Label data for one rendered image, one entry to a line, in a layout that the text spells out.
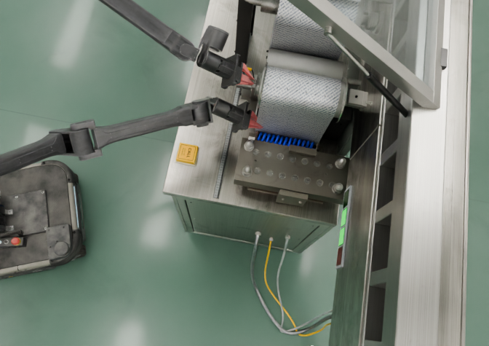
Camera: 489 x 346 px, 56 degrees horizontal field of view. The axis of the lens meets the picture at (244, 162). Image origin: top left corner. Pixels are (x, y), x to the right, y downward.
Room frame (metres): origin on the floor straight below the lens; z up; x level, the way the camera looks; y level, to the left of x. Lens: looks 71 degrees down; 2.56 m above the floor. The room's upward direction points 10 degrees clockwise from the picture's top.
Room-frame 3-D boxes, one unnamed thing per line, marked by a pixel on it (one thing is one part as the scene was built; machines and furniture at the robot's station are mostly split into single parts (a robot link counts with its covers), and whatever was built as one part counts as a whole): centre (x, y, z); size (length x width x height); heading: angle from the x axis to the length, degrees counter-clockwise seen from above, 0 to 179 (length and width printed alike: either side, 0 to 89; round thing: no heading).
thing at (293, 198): (0.44, -0.19, 0.97); 0.10 x 0.03 x 0.11; 89
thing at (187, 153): (0.56, 0.22, 0.91); 0.07 x 0.07 x 0.02; 89
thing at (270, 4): (0.97, 0.00, 1.34); 0.06 x 0.06 x 0.06; 89
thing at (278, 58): (0.83, -0.14, 1.18); 0.26 x 0.12 x 0.12; 89
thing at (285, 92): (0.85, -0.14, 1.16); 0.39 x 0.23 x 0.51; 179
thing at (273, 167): (0.53, -0.18, 1.00); 0.40 x 0.16 x 0.06; 89
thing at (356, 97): (0.71, -0.31, 1.28); 0.06 x 0.05 x 0.02; 89
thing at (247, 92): (0.75, 0.02, 1.05); 0.06 x 0.05 x 0.31; 89
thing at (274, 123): (0.65, -0.13, 1.11); 0.23 x 0.01 x 0.18; 89
